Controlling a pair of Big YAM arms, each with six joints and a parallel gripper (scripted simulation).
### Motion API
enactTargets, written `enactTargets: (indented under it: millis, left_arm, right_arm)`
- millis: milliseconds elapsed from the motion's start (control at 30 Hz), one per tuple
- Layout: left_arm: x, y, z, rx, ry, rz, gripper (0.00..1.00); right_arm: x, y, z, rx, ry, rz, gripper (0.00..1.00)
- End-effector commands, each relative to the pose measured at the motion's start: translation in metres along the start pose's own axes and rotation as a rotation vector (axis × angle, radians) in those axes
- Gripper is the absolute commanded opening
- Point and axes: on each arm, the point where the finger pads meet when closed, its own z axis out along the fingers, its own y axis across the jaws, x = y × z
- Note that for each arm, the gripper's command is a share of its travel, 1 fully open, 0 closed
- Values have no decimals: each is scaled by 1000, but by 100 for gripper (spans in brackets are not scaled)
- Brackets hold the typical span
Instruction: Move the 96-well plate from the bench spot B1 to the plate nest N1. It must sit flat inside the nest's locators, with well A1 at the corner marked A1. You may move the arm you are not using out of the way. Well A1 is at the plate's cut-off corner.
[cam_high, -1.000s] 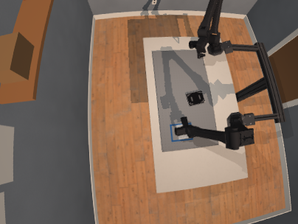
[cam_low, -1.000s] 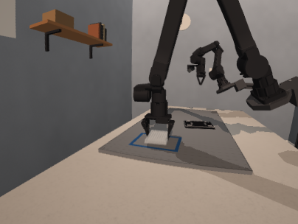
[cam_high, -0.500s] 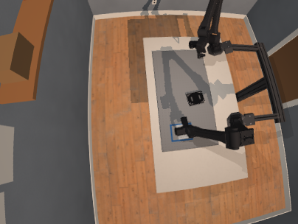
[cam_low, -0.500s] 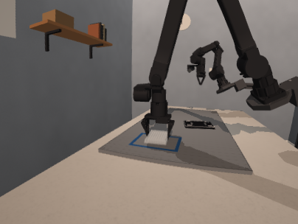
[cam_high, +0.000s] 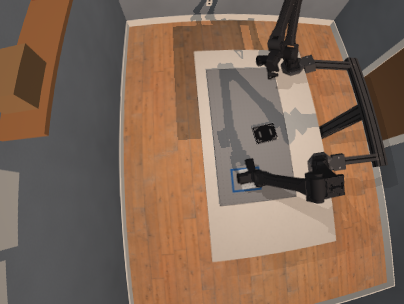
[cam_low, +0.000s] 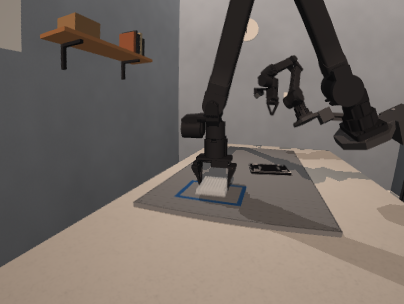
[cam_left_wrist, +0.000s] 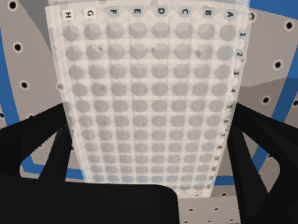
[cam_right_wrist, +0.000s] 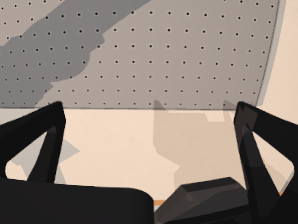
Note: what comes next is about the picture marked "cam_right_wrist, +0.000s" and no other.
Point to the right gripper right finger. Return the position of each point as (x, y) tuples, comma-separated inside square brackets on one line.
[(261, 191)]

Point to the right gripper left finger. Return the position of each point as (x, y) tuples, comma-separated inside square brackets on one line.
[(17, 134)]

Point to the grey flat mat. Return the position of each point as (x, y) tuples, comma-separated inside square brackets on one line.
[(190, 55)]

